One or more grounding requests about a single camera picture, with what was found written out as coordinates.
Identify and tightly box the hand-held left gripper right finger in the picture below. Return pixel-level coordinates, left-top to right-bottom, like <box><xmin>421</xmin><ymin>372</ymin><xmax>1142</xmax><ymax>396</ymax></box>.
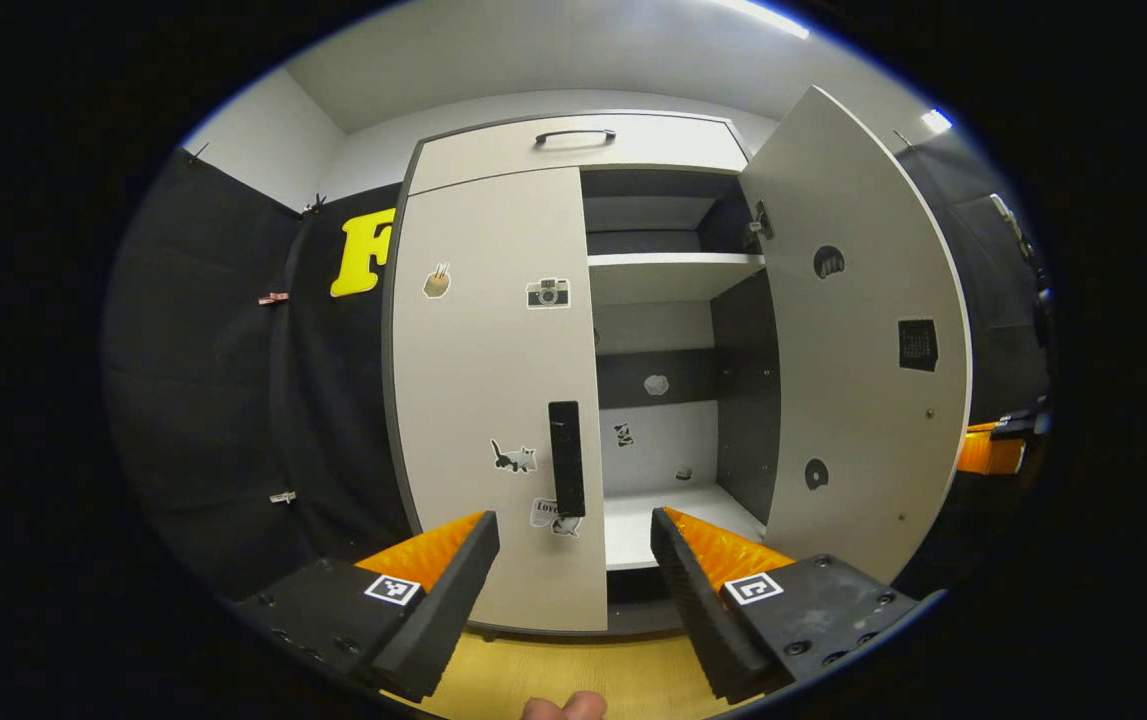
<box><xmin>650</xmin><ymin>506</ymin><xmax>944</xmax><ymax>706</ymax></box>

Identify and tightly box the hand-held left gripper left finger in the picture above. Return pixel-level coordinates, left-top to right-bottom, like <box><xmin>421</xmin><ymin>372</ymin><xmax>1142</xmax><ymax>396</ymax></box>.
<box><xmin>233</xmin><ymin>510</ymin><xmax>501</xmax><ymax>704</ymax></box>

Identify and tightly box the shoe cabinet door cherry sticker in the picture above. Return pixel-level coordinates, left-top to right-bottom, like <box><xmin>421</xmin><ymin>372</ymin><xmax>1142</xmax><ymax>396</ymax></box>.
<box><xmin>738</xmin><ymin>85</ymin><xmax>974</xmax><ymax>586</ymax></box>

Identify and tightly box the shoe cabinet door camera sticker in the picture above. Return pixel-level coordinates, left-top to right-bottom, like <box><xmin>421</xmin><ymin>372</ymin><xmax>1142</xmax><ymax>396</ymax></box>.
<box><xmin>391</xmin><ymin>167</ymin><xmax>609</xmax><ymax>634</ymax></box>

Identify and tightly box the double-door shoe cabinet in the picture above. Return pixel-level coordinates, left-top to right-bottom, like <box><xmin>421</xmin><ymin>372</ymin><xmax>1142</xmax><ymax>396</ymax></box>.
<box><xmin>381</xmin><ymin>85</ymin><xmax>974</xmax><ymax>641</ymax></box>

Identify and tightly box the white cabinet bottom board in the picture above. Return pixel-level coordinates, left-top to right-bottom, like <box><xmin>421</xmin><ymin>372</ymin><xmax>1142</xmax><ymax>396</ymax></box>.
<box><xmin>603</xmin><ymin>485</ymin><xmax>766</xmax><ymax>571</ymax></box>

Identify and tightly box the white cabinet shelf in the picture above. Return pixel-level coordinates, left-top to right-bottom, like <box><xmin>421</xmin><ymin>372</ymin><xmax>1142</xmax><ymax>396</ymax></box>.
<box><xmin>588</xmin><ymin>252</ymin><xmax>766</xmax><ymax>306</ymax></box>

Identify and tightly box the white cabinet drawer front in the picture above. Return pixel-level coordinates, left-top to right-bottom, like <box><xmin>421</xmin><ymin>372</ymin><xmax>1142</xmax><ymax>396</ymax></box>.
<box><xmin>408</xmin><ymin>112</ymin><xmax>749</xmax><ymax>196</ymax></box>

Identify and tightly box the black backdrop cloth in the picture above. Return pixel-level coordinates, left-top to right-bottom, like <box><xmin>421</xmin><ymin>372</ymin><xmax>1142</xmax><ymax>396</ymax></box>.
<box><xmin>103</xmin><ymin>125</ymin><xmax>1056</xmax><ymax>606</ymax></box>

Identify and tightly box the black door handle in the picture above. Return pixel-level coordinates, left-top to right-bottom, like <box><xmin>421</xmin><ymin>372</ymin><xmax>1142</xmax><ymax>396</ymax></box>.
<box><xmin>548</xmin><ymin>401</ymin><xmax>587</xmax><ymax>518</ymax></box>

